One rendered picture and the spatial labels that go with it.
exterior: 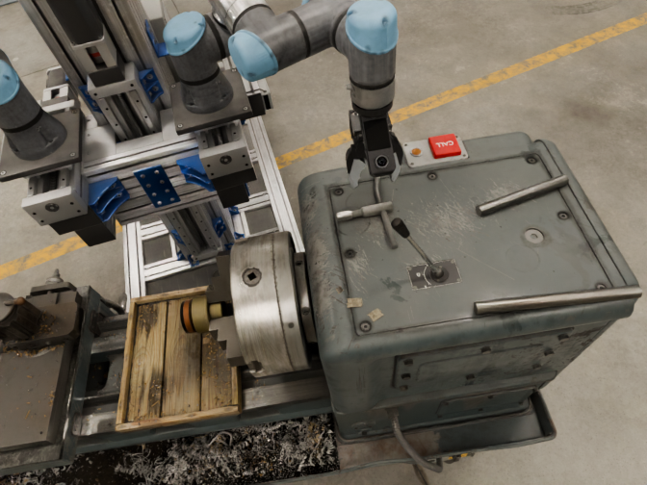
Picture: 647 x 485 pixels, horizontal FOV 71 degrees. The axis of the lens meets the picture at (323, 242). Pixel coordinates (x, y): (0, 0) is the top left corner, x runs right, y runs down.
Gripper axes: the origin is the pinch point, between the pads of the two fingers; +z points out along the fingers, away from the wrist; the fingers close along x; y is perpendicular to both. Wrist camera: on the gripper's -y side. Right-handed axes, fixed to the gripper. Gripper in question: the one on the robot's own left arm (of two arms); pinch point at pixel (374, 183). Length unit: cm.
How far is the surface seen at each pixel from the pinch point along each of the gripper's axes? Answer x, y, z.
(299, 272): 18.2, -11.5, 11.1
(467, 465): -30, -40, 130
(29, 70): 220, 282, 130
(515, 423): -36, -37, 76
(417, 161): -11.3, 7.8, 4.0
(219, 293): 37.0, -10.4, 16.6
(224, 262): 34.1, -5.9, 11.1
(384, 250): 0.7, -13.9, 4.1
